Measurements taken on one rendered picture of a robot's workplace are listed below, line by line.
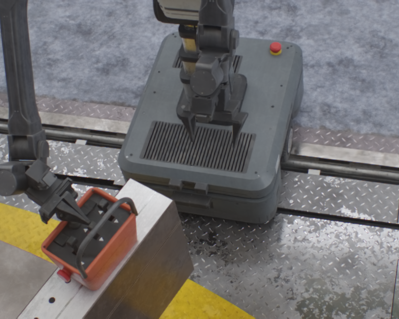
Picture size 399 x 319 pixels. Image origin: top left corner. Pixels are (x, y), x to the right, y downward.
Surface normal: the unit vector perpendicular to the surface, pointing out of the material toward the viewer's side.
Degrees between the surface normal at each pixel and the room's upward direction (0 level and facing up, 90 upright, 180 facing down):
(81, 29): 0
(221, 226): 0
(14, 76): 52
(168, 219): 90
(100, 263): 97
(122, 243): 97
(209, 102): 60
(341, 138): 0
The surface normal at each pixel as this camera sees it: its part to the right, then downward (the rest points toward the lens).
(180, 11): -0.25, 0.80
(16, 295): -0.13, -0.58
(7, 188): -0.30, 0.04
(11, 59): -0.29, 0.27
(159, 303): 0.82, 0.39
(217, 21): -0.29, 0.53
